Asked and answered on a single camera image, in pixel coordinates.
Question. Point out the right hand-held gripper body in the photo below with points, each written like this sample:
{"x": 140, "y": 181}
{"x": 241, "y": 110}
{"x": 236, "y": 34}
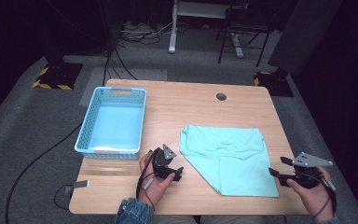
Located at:
{"x": 307, "y": 179}

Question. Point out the black stand base yellow stripes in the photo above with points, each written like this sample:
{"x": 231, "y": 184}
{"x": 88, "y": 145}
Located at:
{"x": 57, "y": 76}
{"x": 273, "y": 84}

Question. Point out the mint green shorts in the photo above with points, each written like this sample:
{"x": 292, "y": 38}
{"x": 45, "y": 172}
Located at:
{"x": 230, "y": 161}

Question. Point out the person's left hand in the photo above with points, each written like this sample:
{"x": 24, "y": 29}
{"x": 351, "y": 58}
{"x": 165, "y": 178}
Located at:
{"x": 155, "y": 191}

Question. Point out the person's right hand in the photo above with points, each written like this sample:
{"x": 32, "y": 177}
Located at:
{"x": 317, "y": 199}

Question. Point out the black tripod pole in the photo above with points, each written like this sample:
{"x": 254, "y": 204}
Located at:
{"x": 107, "y": 28}

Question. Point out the white desk frame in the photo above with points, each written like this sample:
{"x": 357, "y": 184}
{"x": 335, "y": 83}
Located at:
{"x": 172, "y": 40}

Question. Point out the grey upright panel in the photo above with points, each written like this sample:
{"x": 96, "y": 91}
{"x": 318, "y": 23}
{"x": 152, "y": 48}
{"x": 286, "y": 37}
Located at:
{"x": 304, "y": 34}

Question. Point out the black metal chair frame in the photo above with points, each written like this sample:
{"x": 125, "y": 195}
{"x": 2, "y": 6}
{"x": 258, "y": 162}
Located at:
{"x": 245, "y": 28}

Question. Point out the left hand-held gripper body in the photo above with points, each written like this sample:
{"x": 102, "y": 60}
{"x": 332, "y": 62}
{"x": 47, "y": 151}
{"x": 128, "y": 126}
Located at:
{"x": 161, "y": 160}

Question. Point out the light blue plastic basket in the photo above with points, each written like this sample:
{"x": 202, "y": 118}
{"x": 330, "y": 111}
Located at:
{"x": 115, "y": 127}

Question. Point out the grey table edge clamp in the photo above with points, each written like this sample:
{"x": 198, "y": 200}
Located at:
{"x": 80, "y": 184}

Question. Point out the grey round table grommet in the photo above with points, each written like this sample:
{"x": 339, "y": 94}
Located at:
{"x": 221, "y": 96}

